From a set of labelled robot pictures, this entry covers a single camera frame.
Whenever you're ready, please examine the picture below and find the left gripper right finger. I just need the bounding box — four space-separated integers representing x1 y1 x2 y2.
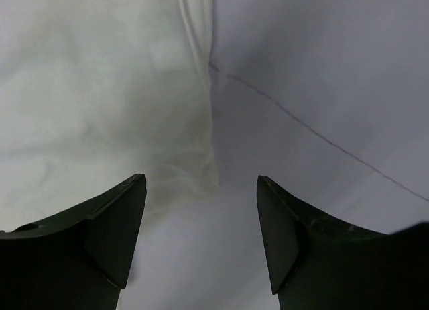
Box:
257 176 428 310

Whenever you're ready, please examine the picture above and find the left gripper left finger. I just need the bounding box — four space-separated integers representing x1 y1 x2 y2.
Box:
1 174 146 310

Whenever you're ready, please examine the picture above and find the white cartoon print t-shirt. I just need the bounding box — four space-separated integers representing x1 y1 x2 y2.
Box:
1 0 218 231

